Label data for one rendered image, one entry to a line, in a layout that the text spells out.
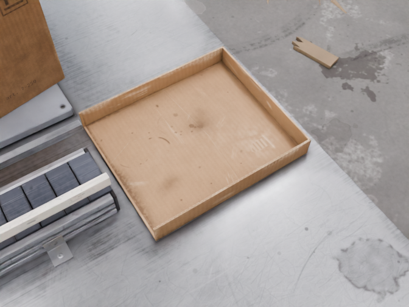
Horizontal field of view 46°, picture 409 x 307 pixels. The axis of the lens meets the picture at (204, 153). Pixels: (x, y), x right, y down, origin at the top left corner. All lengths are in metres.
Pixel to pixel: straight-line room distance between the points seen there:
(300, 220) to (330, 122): 1.23
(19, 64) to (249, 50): 1.46
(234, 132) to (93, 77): 0.30
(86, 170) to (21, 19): 0.25
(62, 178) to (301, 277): 0.39
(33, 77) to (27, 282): 0.35
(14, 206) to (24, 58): 0.25
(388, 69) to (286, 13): 0.53
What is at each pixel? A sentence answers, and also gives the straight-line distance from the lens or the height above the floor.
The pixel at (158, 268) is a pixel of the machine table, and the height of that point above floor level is 0.83.
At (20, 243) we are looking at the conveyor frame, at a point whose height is 0.88.
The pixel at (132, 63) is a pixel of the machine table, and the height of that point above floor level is 0.83.
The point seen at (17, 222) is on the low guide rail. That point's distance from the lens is 0.72.
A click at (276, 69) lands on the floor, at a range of 2.12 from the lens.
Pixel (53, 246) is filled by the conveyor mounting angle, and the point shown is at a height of 0.84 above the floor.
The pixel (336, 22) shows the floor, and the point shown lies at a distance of 2.40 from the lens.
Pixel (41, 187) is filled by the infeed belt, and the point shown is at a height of 0.88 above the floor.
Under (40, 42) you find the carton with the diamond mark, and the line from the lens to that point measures 0.87.
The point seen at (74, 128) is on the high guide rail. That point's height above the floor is 0.96.
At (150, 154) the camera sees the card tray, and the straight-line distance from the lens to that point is 0.83.
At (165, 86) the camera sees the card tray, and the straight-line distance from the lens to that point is 0.92.
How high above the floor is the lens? 1.52
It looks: 56 degrees down
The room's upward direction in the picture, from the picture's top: 1 degrees clockwise
